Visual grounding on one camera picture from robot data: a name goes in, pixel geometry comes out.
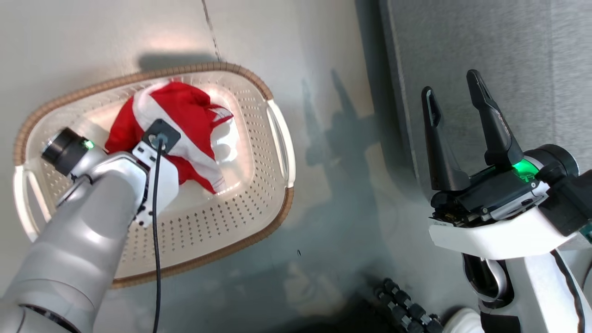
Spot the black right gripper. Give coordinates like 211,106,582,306
421,69,552,228

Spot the red and white cloth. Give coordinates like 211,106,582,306
105,81,239,194

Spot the white perforated laundry basket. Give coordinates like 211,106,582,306
12,62,296,290

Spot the black cable drag chain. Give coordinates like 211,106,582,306
374,277,444,333

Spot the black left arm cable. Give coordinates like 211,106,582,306
151,135,168,333

